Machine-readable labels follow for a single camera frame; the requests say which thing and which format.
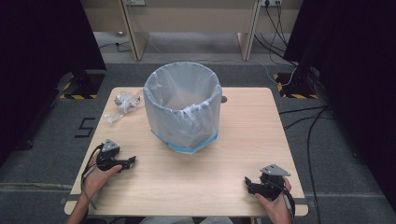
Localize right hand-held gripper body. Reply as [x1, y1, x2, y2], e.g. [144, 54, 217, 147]
[260, 163, 291, 202]

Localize bin with blue liner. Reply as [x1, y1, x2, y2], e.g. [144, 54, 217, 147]
[143, 62, 223, 151]

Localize thin white cable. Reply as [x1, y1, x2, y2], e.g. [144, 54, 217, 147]
[256, 60, 299, 88]

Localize person's left hand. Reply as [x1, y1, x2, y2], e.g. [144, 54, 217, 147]
[82, 153, 123, 200]

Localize black stand base striped tape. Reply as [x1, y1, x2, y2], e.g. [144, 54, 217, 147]
[273, 72, 322, 101]
[58, 69, 107, 101]

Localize blue trash bin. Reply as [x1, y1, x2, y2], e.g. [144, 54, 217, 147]
[151, 130, 219, 155]

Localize right hand-held gripper black cable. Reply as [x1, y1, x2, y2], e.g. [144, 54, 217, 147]
[274, 180, 297, 224]

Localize left hand-held gripper black cable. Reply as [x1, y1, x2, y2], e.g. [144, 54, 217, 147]
[80, 143, 105, 211]

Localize white power strip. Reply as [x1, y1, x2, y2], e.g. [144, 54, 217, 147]
[121, 0, 147, 7]

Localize black cable bundle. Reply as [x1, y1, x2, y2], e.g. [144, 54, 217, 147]
[253, 2, 300, 68]

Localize black curtain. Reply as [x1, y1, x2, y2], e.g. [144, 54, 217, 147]
[0, 0, 107, 167]
[282, 0, 396, 214]

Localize crumpled clear plastic bag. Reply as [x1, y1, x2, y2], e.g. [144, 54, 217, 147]
[104, 89, 145, 124]

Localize thin black cable with plug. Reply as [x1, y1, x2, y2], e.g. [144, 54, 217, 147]
[98, 39, 133, 54]

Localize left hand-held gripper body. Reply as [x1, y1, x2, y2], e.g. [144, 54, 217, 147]
[95, 138, 125, 172]

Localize hand-held gripper black cable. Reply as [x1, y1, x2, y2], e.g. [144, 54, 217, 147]
[274, 180, 297, 224]
[80, 143, 105, 211]

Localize person's right hand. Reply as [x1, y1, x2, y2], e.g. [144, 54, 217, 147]
[255, 176, 295, 218]

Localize black floor cables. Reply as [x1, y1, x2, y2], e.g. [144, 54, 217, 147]
[278, 105, 332, 224]

